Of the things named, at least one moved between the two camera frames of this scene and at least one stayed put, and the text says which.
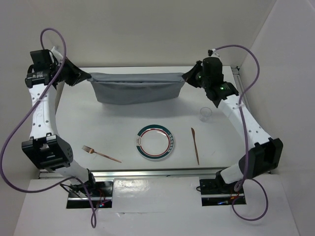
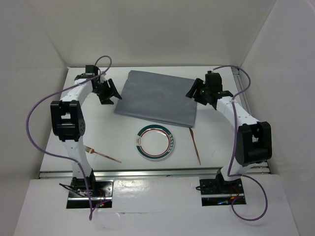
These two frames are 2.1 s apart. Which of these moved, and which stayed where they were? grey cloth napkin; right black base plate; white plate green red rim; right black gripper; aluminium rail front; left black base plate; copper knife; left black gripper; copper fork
Moved: right black gripper; grey cloth napkin; left black gripper
Stayed: copper knife; aluminium rail front; white plate green red rim; copper fork; left black base plate; right black base plate
